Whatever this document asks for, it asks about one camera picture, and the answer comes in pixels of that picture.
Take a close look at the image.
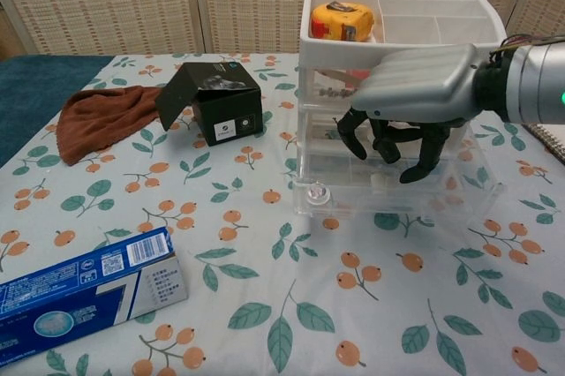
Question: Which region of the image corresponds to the spiral sketch notebook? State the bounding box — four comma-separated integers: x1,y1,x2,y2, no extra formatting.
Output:
523,123,565,157

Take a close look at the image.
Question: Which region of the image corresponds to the clear plastic drawer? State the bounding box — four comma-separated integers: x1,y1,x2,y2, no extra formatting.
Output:
290,107,504,219

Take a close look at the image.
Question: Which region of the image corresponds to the red plastic item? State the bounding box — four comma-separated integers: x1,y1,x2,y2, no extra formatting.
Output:
347,67,377,82

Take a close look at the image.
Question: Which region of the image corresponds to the clear drawer with red item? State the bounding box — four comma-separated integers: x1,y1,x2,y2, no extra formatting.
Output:
307,65,386,104

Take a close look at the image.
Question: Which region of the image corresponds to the white plastic drawer organizer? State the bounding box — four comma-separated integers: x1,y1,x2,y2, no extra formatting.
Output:
296,0,507,200

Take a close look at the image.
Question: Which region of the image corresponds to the woven folding screen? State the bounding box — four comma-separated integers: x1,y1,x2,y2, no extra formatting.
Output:
0,0,565,60

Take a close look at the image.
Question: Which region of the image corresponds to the blue toothpaste box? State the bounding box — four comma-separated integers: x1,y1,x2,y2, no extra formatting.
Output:
0,225,190,362

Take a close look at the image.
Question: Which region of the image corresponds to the brown towel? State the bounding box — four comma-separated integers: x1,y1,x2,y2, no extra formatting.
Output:
56,86,167,167

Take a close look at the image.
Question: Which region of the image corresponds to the floral fruit print tablecloth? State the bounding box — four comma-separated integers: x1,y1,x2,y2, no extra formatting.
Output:
0,52,565,376

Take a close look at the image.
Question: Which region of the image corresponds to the clear round plastic piece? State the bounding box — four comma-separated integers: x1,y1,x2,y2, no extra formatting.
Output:
305,184,332,207

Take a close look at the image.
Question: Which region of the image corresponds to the black cardboard box open flap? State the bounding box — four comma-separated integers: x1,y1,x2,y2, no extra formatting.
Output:
154,61,265,147

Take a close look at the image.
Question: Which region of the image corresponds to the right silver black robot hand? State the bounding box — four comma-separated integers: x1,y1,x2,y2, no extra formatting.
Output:
337,43,482,184

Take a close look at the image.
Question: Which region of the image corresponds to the yellow tape measure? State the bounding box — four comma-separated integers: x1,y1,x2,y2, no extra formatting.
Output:
310,1,375,41

